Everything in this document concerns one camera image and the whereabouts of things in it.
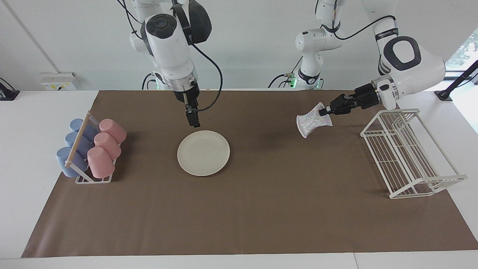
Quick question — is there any cream round plate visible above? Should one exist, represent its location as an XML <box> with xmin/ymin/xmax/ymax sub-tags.
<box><xmin>177</xmin><ymin>130</ymin><xmax>230</xmax><ymax>177</ymax></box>

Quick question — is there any pink plastic cup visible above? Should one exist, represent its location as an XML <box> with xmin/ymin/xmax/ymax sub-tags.
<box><xmin>99</xmin><ymin>118</ymin><xmax>127</xmax><ymax>144</ymax></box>
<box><xmin>87</xmin><ymin>146</ymin><xmax>115</xmax><ymax>179</ymax></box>
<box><xmin>93</xmin><ymin>132</ymin><xmax>122</xmax><ymax>160</ymax></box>

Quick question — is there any black clamp stand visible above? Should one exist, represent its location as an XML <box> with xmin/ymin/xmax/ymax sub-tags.
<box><xmin>435</xmin><ymin>60</ymin><xmax>478</xmax><ymax>102</ymax></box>

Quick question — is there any blue plastic cup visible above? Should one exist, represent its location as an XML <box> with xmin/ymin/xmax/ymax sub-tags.
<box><xmin>56</xmin><ymin>147</ymin><xmax>89</xmax><ymax>178</ymax></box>
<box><xmin>69</xmin><ymin>118</ymin><xmax>98</xmax><ymax>142</ymax></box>
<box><xmin>65</xmin><ymin>132</ymin><xmax>94</xmax><ymax>159</ymax></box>

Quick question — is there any window with greenery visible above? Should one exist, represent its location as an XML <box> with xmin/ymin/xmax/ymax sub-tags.
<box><xmin>445</xmin><ymin>28</ymin><xmax>478</xmax><ymax>77</ymax></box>

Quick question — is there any cup rack with wooden bar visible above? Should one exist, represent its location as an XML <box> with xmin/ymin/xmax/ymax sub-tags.
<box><xmin>65</xmin><ymin>111</ymin><xmax>122</xmax><ymax>184</ymax></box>

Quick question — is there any brown table mat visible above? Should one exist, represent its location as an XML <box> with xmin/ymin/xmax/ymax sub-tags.
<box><xmin>21</xmin><ymin>90</ymin><xmax>478</xmax><ymax>258</ymax></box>

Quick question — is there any black table clamp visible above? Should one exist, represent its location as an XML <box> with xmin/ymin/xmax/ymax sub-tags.
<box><xmin>0</xmin><ymin>77</ymin><xmax>20</xmax><ymax>101</ymax></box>

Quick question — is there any white wire dish rack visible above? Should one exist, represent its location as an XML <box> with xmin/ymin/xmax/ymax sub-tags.
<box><xmin>360</xmin><ymin>108</ymin><xmax>468</xmax><ymax>200</ymax></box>

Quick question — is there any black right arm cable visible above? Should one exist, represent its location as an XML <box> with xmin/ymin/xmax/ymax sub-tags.
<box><xmin>116</xmin><ymin>0</ymin><xmax>224</xmax><ymax>112</ymax></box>

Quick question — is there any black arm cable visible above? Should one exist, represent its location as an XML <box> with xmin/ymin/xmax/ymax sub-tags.
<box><xmin>316</xmin><ymin>0</ymin><xmax>397</xmax><ymax>41</ymax></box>
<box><xmin>116</xmin><ymin>0</ymin><xmax>224</xmax><ymax>112</ymax></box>

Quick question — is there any black base cable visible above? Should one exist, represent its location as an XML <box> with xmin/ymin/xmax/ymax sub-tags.
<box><xmin>142</xmin><ymin>72</ymin><xmax>158</xmax><ymax>90</ymax></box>
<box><xmin>268</xmin><ymin>56</ymin><xmax>304</xmax><ymax>89</ymax></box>

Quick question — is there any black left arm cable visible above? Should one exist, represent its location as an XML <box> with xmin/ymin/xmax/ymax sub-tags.
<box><xmin>316</xmin><ymin>0</ymin><xmax>397</xmax><ymax>41</ymax></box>

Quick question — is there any white wall socket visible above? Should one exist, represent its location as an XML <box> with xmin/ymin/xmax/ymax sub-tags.
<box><xmin>40</xmin><ymin>72</ymin><xmax>78</xmax><ymax>91</ymax></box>

